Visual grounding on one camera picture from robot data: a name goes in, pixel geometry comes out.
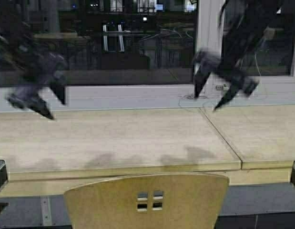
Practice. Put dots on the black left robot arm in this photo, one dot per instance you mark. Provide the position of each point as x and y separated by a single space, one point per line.
17 44

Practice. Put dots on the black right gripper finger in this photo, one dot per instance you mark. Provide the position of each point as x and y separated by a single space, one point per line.
201 78
227 97

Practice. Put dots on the long beige counter table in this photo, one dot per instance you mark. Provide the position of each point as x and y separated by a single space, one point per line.
248 144

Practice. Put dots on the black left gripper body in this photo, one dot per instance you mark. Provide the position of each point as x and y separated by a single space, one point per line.
36 75

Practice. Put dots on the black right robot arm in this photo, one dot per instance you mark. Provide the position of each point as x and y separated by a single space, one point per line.
244 35

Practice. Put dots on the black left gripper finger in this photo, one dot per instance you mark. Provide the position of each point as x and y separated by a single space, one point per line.
38 105
59 90

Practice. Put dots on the yellow plywood chair two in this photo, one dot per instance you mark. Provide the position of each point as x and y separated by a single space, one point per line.
157 201

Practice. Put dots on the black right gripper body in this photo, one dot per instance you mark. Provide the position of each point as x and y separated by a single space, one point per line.
226 71

